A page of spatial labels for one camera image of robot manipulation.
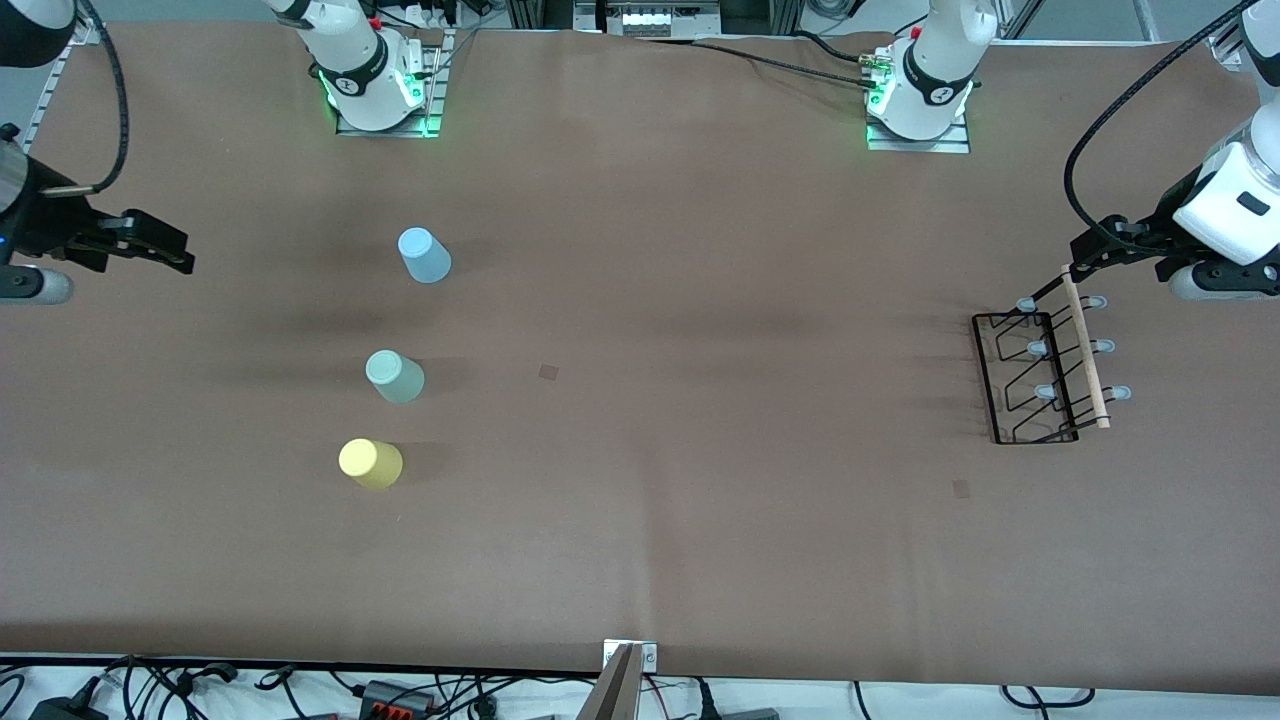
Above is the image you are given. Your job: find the black wire cup holder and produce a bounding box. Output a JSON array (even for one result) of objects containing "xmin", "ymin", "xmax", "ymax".
[{"xmin": 972, "ymin": 265, "xmax": 1132, "ymax": 446}]

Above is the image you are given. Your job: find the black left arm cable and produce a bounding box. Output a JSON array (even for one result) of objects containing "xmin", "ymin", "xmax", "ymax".
[{"xmin": 1063, "ymin": 0, "xmax": 1263, "ymax": 236}]

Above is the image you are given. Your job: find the black power adapter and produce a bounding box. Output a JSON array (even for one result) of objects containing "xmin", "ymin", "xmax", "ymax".
[{"xmin": 28, "ymin": 695, "xmax": 109, "ymax": 720}]

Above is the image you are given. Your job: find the black cable to base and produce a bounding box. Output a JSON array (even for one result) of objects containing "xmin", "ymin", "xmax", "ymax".
[{"xmin": 690, "ymin": 32, "xmax": 886, "ymax": 91}]

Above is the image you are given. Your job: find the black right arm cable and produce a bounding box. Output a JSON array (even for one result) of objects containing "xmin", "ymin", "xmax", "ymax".
[{"xmin": 45, "ymin": 0, "xmax": 132, "ymax": 197}]

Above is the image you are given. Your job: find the pale green plastic cup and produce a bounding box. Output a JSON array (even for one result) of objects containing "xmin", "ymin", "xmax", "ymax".
[{"xmin": 365, "ymin": 350, "xmax": 426, "ymax": 405}]

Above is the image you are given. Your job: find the brown table cover sheet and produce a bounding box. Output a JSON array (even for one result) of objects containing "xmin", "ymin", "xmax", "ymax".
[{"xmin": 0, "ymin": 22, "xmax": 1280, "ymax": 696}]

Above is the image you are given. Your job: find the metal post with bracket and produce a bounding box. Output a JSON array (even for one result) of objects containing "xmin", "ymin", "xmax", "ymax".
[{"xmin": 575, "ymin": 640, "xmax": 659, "ymax": 720}]

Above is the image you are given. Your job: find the black looped floor cable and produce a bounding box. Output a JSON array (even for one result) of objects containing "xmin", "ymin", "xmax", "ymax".
[{"xmin": 1000, "ymin": 684, "xmax": 1097, "ymax": 709}]

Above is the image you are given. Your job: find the black orange connector block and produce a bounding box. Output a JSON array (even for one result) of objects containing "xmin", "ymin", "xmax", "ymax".
[{"xmin": 358, "ymin": 680, "xmax": 437, "ymax": 717}]

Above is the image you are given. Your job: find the aluminium frame rail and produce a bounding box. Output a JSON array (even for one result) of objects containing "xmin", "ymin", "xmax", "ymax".
[
  {"xmin": 1208, "ymin": 0, "xmax": 1280, "ymax": 71},
  {"xmin": 20, "ymin": 22, "xmax": 103, "ymax": 151}
]

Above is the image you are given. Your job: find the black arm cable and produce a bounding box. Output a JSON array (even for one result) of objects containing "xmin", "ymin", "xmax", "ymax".
[
  {"xmin": 1063, "ymin": 0, "xmax": 1263, "ymax": 236},
  {"xmin": 45, "ymin": 0, "xmax": 132, "ymax": 197}
]

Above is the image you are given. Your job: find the light blue plastic cup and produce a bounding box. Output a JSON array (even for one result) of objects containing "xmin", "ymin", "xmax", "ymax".
[{"xmin": 398, "ymin": 227, "xmax": 453, "ymax": 285}]

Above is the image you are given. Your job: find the yellow plastic cup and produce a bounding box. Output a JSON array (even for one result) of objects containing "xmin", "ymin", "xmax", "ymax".
[{"xmin": 338, "ymin": 438, "xmax": 404, "ymax": 491}]

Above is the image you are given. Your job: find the white power strip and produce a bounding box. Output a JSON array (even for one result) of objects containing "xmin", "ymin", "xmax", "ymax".
[{"xmin": 600, "ymin": 0, "xmax": 723, "ymax": 37}]

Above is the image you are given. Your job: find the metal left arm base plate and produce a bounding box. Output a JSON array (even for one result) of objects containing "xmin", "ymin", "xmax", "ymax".
[{"xmin": 866, "ymin": 108, "xmax": 972, "ymax": 154}]

